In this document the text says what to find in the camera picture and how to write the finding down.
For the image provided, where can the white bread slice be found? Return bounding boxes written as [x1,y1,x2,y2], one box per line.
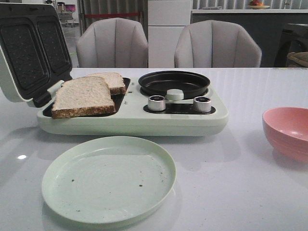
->
[87,72,127,95]
[51,77,116,119]

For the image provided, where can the mint green round plate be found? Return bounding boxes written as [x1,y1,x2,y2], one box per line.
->
[41,136,176,226]

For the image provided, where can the mint green sandwich maker lid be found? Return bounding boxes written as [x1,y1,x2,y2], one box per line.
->
[0,3,72,108]

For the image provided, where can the grey upholstered chair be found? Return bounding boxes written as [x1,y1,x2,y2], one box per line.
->
[76,18,148,68]
[174,20,262,68]

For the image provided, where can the right grey upholstered chair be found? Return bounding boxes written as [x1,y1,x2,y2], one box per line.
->
[174,20,262,68]

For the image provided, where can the fruit plate on counter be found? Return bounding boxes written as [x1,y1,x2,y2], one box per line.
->
[247,0,270,10]

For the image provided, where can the pink plastic bowl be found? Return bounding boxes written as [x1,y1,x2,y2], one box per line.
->
[262,107,308,163]

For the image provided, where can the grey kitchen counter cabinet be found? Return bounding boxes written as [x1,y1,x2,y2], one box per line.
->
[191,9,308,67]

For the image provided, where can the black round frying pan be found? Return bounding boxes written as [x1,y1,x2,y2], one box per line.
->
[138,70,210,100]

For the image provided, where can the silver control knob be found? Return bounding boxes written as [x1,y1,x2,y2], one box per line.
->
[147,95,166,112]
[192,96,212,113]

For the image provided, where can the mint green breakfast maker base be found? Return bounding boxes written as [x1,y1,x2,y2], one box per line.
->
[37,77,228,136]

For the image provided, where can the right silver control knob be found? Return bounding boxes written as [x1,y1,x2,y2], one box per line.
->
[192,96,212,113]

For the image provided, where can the left grey upholstered chair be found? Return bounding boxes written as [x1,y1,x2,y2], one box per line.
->
[76,18,148,68]

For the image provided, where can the red belt barrier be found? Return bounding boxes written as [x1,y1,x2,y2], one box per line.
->
[84,12,141,18]

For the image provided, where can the left silver control knob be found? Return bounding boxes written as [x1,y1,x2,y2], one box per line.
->
[147,95,166,112]

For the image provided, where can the white refrigerator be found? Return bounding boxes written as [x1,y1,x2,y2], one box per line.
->
[148,0,192,68]

